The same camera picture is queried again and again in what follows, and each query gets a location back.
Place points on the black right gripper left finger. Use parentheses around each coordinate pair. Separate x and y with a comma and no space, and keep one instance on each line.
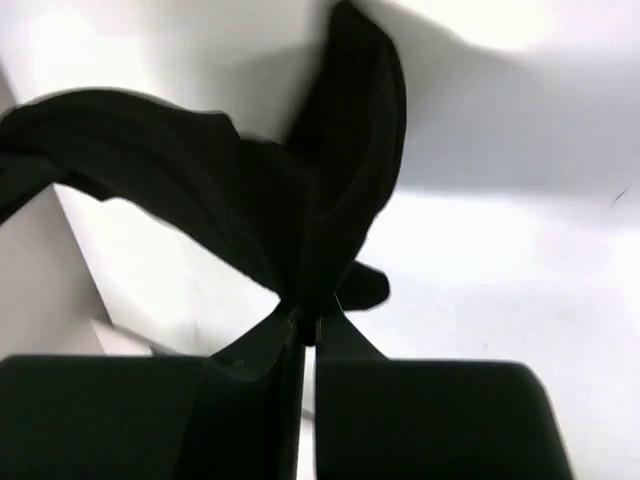
(231,415)

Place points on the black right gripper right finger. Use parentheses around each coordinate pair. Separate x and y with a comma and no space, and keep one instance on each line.
(378,418)

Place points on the black skirt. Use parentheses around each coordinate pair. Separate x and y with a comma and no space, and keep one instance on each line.
(292,216)

